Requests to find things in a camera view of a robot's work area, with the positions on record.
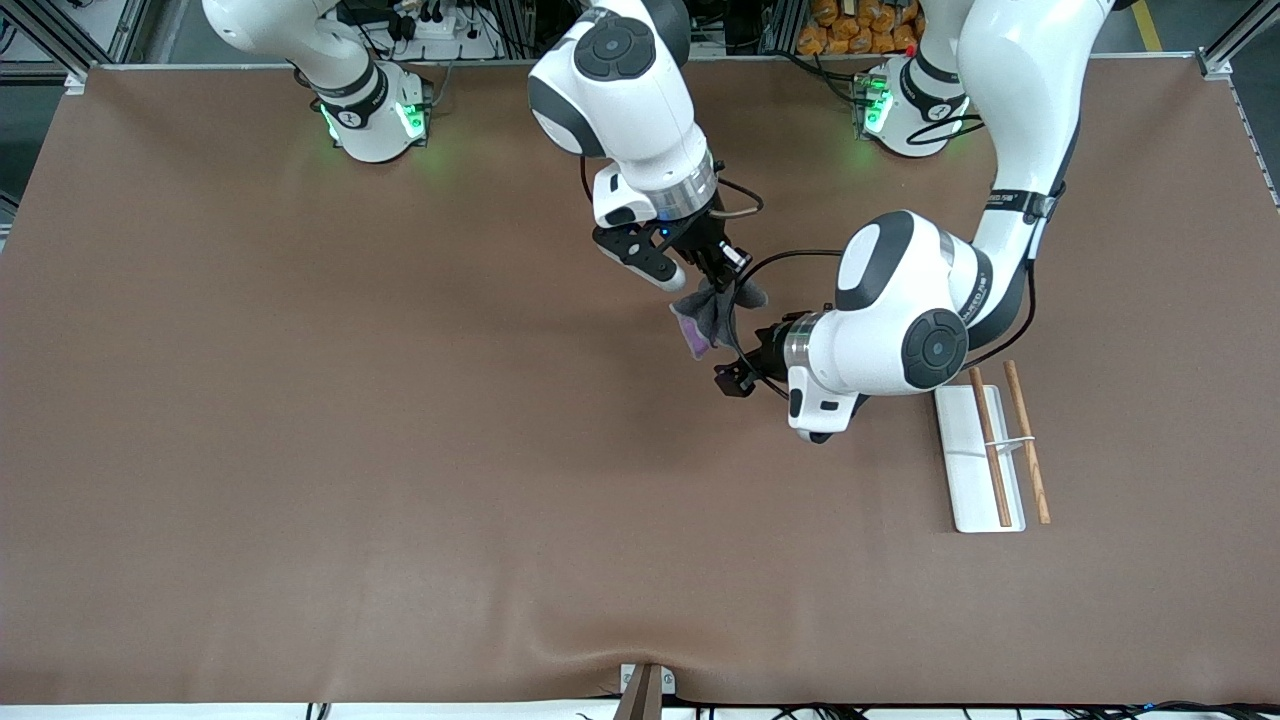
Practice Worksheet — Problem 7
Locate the grey and purple towel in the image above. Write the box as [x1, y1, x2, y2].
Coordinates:
[668, 278, 770, 360]

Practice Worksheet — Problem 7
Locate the white rack with wooden bars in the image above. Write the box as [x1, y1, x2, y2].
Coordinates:
[933, 360, 1053, 534]

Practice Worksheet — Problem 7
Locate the orange snack bag pile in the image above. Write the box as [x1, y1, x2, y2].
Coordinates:
[797, 0, 926, 57]

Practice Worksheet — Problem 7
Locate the white power strip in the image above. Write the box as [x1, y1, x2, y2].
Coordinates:
[395, 8, 473, 43]

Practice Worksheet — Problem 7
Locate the brown table mat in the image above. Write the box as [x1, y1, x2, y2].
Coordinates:
[0, 58, 1280, 706]

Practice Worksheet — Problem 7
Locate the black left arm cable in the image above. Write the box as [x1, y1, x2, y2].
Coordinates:
[727, 112, 1066, 403]

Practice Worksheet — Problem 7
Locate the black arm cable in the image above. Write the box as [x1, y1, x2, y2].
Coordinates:
[727, 112, 1066, 403]
[712, 160, 766, 219]

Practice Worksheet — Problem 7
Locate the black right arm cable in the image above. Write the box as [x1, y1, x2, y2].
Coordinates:
[712, 160, 766, 219]

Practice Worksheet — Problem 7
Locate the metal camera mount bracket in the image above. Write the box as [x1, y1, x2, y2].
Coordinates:
[618, 662, 678, 720]

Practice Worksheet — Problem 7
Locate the aluminium frame beam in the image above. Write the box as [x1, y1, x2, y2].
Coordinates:
[1195, 0, 1280, 81]
[0, 0, 151, 83]

